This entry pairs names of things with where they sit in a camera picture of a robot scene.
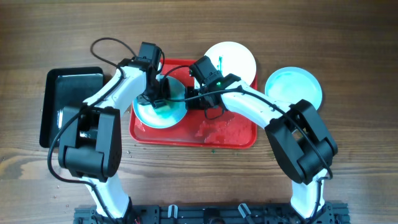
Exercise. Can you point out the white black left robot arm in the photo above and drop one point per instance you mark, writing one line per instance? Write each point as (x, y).
(89, 140)

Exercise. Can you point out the black soapy water tray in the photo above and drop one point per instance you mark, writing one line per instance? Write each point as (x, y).
(66, 86)

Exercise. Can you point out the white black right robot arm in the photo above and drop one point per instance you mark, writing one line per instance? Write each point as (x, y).
(301, 143)

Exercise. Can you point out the red plastic tray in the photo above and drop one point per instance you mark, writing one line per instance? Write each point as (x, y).
(211, 128)

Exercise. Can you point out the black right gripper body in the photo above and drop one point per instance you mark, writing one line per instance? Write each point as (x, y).
(212, 104)

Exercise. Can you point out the white plate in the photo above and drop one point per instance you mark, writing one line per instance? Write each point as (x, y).
(166, 116)
(293, 84)
(235, 58)

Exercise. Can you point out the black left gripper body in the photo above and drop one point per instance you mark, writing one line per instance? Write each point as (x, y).
(156, 91)

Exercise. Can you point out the green yellow scrub sponge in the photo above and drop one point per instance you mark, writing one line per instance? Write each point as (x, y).
(159, 104)

